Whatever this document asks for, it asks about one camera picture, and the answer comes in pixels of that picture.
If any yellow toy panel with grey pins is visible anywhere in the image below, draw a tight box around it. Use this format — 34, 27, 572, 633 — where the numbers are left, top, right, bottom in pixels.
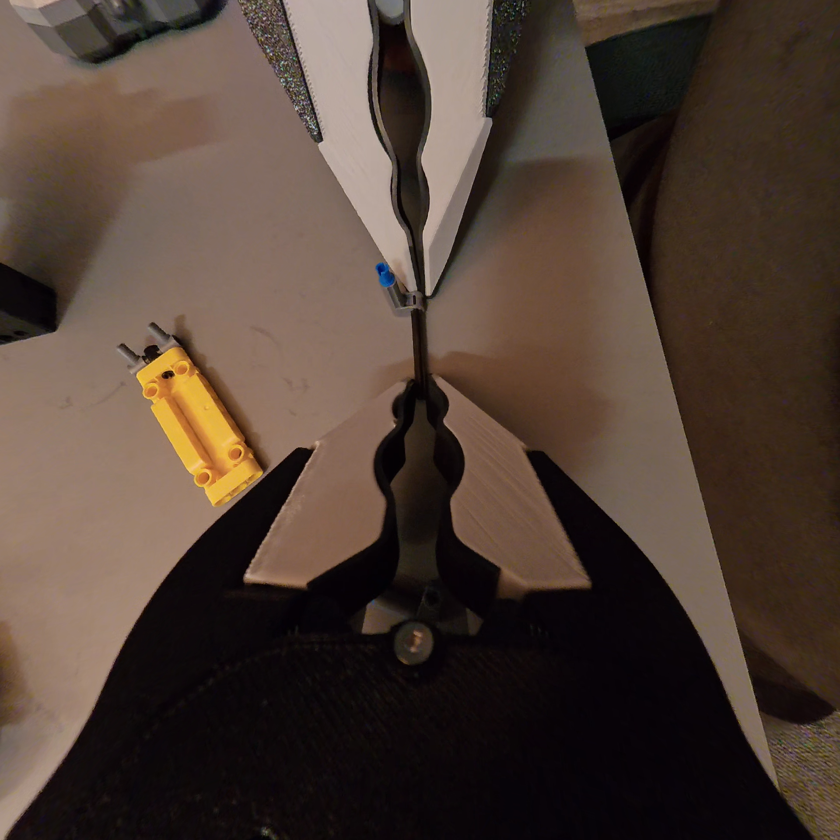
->
117, 322, 265, 508

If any grey faceted object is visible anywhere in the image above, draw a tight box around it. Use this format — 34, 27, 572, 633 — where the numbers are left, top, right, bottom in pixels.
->
10, 0, 227, 64

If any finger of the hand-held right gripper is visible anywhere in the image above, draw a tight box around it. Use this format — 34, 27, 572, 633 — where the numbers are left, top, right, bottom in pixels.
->
285, 0, 422, 293
406, 0, 494, 298

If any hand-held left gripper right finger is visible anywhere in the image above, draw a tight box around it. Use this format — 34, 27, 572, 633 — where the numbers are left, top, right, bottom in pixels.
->
423, 377, 592, 601

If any person's clothed body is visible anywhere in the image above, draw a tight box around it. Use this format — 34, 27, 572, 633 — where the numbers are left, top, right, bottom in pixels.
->
610, 0, 840, 723

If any black toy axle rod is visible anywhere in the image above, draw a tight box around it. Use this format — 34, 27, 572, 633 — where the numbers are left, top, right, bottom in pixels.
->
409, 298, 433, 401

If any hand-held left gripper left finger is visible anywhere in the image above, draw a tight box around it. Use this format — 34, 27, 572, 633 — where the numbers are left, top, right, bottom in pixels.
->
243, 379, 417, 588

